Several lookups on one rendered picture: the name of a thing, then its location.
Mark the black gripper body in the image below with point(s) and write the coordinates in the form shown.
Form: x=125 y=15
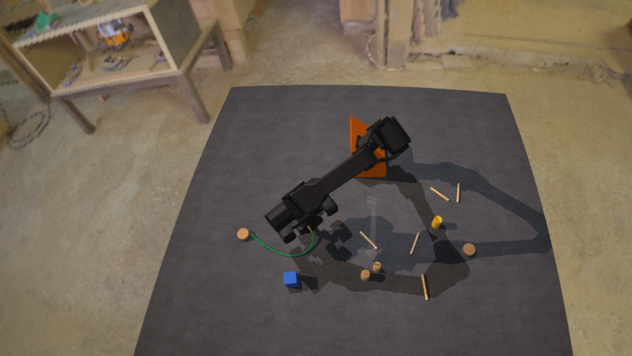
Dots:
x=287 y=234

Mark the yellow cylinder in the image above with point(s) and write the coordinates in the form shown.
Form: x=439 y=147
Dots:
x=437 y=221

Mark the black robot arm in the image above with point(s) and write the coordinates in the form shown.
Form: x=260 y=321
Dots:
x=306 y=199

